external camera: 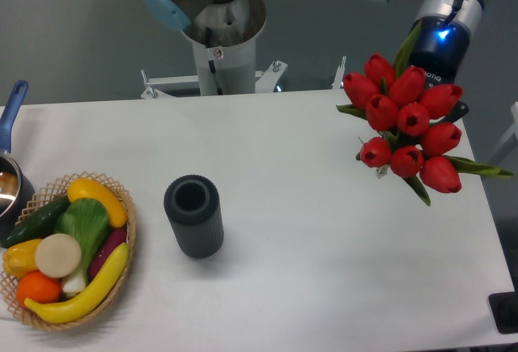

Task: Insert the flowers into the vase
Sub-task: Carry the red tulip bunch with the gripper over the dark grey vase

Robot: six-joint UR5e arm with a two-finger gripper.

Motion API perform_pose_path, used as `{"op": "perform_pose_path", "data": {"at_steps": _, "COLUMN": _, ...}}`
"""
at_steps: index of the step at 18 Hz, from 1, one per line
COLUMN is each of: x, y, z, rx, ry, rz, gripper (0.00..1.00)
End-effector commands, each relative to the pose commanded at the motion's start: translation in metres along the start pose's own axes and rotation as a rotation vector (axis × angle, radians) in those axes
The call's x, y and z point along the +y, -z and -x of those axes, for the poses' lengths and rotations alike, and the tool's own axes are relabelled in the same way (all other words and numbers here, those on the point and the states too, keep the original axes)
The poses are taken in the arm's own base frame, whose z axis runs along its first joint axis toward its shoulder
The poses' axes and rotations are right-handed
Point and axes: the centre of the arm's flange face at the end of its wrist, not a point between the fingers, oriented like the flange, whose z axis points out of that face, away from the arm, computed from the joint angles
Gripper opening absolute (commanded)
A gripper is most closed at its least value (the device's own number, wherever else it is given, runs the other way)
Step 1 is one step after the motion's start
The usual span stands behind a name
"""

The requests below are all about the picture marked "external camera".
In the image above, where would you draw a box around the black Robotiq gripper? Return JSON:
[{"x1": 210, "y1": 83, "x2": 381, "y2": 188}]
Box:
[{"x1": 408, "y1": 18, "x2": 470, "y2": 123}]

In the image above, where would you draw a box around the red tulip bouquet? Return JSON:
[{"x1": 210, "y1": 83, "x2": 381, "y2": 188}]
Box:
[{"x1": 337, "y1": 20, "x2": 515, "y2": 205}]

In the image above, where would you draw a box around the dark grey ribbed vase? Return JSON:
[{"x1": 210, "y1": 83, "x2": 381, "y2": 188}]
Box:
[{"x1": 163, "y1": 174, "x2": 224, "y2": 259}]

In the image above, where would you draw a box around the black device at table edge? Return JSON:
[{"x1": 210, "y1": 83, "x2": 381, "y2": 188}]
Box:
[{"x1": 488, "y1": 291, "x2": 517, "y2": 334}]

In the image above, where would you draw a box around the purple sweet potato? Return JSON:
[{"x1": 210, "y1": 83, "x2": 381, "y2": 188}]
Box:
[{"x1": 88, "y1": 227, "x2": 127, "y2": 281}]

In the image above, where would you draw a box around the yellow squash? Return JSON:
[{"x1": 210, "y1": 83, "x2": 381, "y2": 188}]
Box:
[{"x1": 66, "y1": 178, "x2": 127, "y2": 228}]

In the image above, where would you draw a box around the green bok choy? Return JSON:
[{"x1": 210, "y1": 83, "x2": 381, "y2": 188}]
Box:
[{"x1": 53, "y1": 198, "x2": 109, "y2": 298}]

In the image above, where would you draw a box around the beige round disc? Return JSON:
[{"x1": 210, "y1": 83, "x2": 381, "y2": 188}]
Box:
[{"x1": 35, "y1": 233, "x2": 82, "y2": 278}]

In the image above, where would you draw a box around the green cucumber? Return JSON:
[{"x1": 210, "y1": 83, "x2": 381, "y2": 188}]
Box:
[{"x1": 1, "y1": 196, "x2": 70, "y2": 248}]

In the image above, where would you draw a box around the woven wicker basket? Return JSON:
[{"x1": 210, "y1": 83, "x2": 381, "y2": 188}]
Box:
[{"x1": 1, "y1": 172, "x2": 137, "y2": 332}]

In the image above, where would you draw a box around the yellow banana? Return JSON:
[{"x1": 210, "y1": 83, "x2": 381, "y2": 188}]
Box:
[{"x1": 24, "y1": 243, "x2": 130, "y2": 324}]

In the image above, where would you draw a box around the orange fruit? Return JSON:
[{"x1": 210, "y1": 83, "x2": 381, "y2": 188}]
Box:
[{"x1": 16, "y1": 271, "x2": 62, "y2": 307}]

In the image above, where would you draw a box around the yellow bell pepper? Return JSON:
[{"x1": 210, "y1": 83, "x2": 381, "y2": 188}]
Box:
[{"x1": 2, "y1": 239, "x2": 43, "y2": 278}]

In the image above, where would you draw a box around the white frame at right edge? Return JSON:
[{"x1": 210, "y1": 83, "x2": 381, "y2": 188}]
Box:
[{"x1": 488, "y1": 102, "x2": 517, "y2": 165}]

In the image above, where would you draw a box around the white metal base frame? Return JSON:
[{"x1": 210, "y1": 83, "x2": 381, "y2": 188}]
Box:
[{"x1": 140, "y1": 55, "x2": 347, "y2": 100}]

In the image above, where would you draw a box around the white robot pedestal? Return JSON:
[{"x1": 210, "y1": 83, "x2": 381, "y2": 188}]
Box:
[{"x1": 143, "y1": 0, "x2": 266, "y2": 95}]

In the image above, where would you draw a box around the blue handled saucepan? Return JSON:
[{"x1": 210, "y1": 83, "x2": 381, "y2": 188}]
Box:
[{"x1": 1, "y1": 80, "x2": 35, "y2": 240}]

